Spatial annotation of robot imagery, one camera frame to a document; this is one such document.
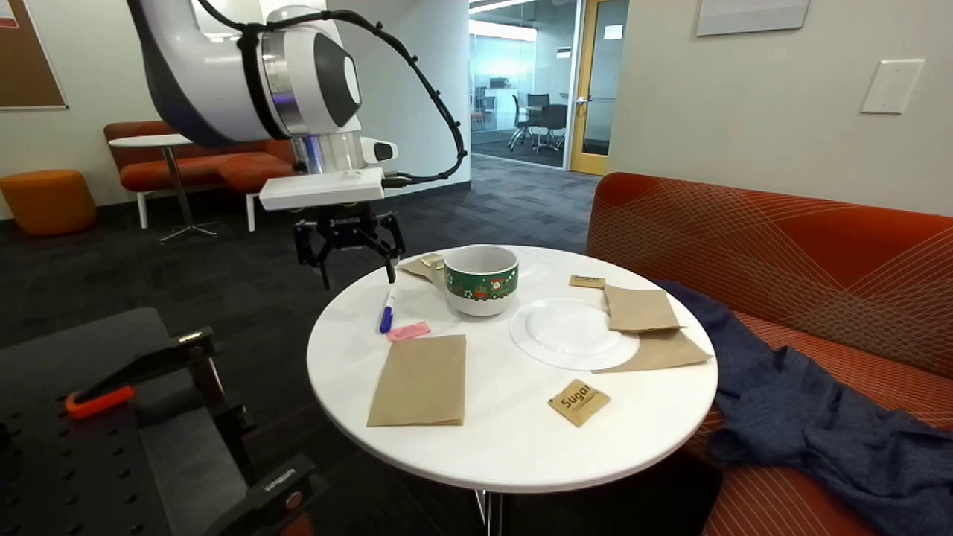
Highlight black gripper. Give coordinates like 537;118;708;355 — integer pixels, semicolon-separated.
293;200;409;291

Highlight white mug green band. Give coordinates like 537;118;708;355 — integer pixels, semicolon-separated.
434;242;525;322

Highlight tan paper card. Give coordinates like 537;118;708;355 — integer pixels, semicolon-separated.
396;252;446;285

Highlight pink sweetener packet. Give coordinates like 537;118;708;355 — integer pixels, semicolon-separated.
384;319;434;347

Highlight large brown paper napkin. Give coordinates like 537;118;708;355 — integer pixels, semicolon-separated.
364;331;470;431

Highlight orange lounge sofa white legs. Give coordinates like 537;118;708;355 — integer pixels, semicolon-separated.
101;116;327;237

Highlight small round side table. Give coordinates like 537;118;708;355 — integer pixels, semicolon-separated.
107;131;221;243

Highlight black office chair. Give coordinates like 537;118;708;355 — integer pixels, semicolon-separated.
513;88;570;158

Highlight round white table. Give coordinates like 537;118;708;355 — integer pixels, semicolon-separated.
303;242;725;536

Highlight small brown cardboard square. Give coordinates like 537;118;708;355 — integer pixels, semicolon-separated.
546;374;613;431

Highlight yellow wooden door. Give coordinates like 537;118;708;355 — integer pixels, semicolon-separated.
570;0;631;178

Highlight orange round ottoman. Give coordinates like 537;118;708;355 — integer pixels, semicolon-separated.
0;167;101;237

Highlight brown cork board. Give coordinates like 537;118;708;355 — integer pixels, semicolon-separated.
0;0;68;111

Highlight orange fabric couch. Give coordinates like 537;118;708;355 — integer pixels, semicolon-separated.
583;170;953;536

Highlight dark blue cloth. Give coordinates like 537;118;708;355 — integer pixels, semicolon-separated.
656;280;953;536

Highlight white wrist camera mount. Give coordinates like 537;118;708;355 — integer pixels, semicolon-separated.
257;163;387;213

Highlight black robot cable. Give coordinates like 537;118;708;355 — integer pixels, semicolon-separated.
195;0;473;191

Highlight black clamp orange handle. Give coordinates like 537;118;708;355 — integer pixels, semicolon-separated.
64;328;217;423

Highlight grey wall sign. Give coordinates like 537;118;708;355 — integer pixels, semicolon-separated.
692;0;814;41

